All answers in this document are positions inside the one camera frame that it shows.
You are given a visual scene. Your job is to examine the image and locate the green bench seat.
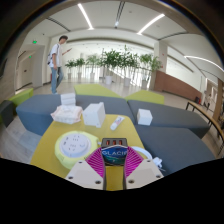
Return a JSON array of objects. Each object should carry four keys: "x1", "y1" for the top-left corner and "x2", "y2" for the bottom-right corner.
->
[{"x1": 7, "y1": 87, "x2": 35, "y2": 108}]

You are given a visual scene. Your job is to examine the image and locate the person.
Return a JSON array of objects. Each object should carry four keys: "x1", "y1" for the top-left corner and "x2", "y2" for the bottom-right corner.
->
[{"x1": 46, "y1": 34, "x2": 73, "y2": 96}]

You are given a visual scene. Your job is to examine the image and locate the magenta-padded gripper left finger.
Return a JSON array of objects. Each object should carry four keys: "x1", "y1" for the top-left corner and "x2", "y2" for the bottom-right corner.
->
[{"x1": 64, "y1": 146, "x2": 107, "y2": 191}]

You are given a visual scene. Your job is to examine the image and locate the dark grey stool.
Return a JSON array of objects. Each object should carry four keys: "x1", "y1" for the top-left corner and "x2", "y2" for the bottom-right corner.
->
[{"x1": 0, "y1": 99, "x2": 15, "y2": 128}]

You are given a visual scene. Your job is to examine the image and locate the large white box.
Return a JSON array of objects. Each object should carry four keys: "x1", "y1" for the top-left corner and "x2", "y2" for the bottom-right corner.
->
[{"x1": 81, "y1": 101, "x2": 107, "y2": 129}]

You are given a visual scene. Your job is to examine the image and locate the small white cube box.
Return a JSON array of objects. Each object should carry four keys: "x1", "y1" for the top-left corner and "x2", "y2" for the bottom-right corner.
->
[{"x1": 136, "y1": 108, "x2": 154, "y2": 127}]

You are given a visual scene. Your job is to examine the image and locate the stack of white tissue packs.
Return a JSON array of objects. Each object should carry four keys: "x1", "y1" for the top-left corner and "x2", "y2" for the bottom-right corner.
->
[{"x1": 60, "y1": 92, "x2": 77, "y2": 107}]

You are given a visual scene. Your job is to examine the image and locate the pack of wet wipes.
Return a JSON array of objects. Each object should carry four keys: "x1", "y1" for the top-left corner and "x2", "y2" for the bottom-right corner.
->
[{"x1": 50, "y1": 104, "x2": 84, "y2": 126}]

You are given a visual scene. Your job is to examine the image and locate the ceiling light strips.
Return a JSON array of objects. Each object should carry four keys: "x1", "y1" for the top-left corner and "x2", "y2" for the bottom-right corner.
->
[{"x1": 76, "y1": 2, "x2": 224, "y2": 73}]

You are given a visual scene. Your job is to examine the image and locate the black charger with blue label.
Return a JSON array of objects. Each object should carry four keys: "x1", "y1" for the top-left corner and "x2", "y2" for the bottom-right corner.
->
[{"x1": 100, "y1": 137, "x2": 129, "y2": 167}]

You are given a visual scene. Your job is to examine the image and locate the wooden bench with black frame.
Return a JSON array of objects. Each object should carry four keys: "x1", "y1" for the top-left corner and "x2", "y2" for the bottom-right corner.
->
[{"x1": 185, "y1": 100, "x2": 224, "y2": 157}]

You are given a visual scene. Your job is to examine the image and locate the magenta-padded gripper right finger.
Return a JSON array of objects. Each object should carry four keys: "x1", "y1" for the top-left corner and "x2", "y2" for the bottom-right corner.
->
[{"x1": 123, "y1": 146, "x2": 165, "y2": 191}]

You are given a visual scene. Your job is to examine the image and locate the grey sofa module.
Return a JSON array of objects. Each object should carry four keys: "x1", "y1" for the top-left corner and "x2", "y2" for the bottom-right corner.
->
[
  {"x1": 15, "y1": 93, "x2": 136, "y2": 137},
  {"x1": 134, "y1": 124, "x2": 216, "y2": 177},
  {"x1": 127, "y1": 98, "x2": 211, "y2": 140}
]

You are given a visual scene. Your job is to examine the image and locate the row of potted plants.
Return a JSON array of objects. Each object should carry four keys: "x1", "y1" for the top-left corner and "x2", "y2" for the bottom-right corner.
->
[{"x1": 63, "y1": 45, "x2": 164, "y2": 91}]

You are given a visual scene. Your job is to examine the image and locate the green sofa module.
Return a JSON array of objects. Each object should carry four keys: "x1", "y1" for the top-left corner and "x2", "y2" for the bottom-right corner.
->
[
  {"x1": 124, "y1": 89, "x2": 166, "y2": 106},
  {"x1": 73, "y1": 83, "x2": 125, "y2": 100}
]

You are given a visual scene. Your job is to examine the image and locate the white remote control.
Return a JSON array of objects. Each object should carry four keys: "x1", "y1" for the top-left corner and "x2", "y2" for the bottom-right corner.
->
[{"x1": 109, "y1": 115, "x2": 126, "y2": 132}]

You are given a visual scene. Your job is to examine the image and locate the round yellow-white power strip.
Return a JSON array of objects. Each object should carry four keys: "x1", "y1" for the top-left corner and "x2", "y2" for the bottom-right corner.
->
[{"x1": 54, "y1": 130, "x2": 101, "y2": 171}]

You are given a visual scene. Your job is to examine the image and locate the dark wall screen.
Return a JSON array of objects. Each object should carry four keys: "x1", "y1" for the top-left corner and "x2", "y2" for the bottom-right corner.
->
[{"x1": 0, "y1": 58, "x2": 9, "y2": 80}]

